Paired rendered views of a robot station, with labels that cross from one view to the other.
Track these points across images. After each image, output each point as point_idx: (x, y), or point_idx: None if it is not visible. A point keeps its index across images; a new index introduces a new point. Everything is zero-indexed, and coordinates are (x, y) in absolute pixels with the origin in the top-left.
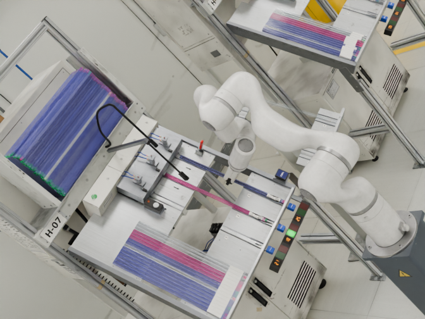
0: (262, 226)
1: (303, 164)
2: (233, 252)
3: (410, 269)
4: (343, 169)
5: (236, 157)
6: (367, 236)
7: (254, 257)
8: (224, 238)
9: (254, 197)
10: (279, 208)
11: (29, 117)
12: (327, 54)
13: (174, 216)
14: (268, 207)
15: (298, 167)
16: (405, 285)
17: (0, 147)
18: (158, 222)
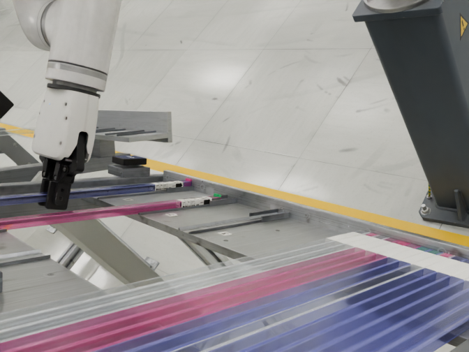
0: (227, 207)
1: (140, 135)
2: (279, 237)
3: (466, 3)
4: None
5: (95, 8)
6: (396, 5)
7: (308, 225)
8: (227, 236)
9: (139, 198)
10: (196, 192)
11: None
12: None
13: (49, 270)
14: (182, 196)
15: (88, 237)
16: (464, 61)
17: None
18: (24, 302)
